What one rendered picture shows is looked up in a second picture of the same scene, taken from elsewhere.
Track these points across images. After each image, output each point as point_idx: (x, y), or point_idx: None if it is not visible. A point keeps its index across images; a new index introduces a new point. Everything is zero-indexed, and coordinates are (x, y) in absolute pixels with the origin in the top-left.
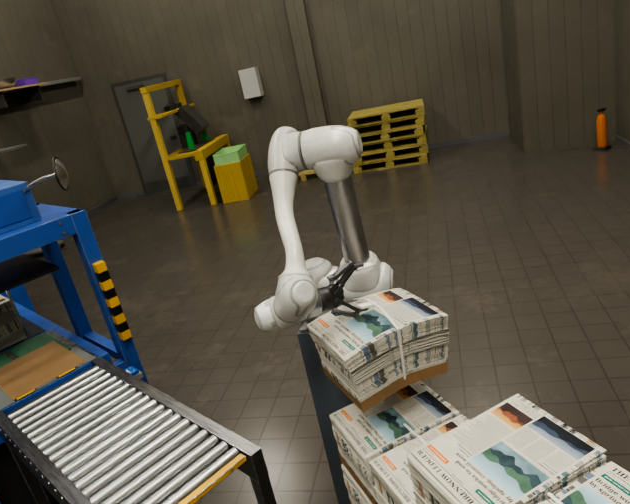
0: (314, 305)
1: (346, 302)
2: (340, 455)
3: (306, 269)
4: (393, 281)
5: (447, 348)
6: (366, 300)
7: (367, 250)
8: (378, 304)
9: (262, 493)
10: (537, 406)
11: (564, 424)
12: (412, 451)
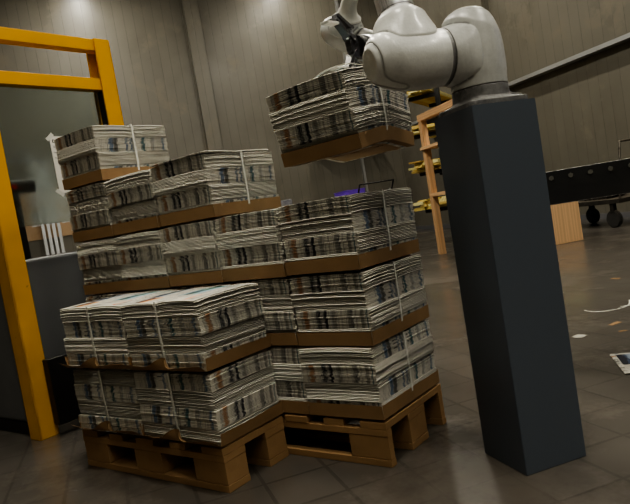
0: (325, 41)
1: (348, 57)
2: (418, 243)
3: (339, 12)
4: (369, 66)
5: (277, 138)
6: (344, 64)
7: (376, 8)
8: (330, 70)
9: None
10: (187, 155)
11: (170, 160)
12: (266, 149)
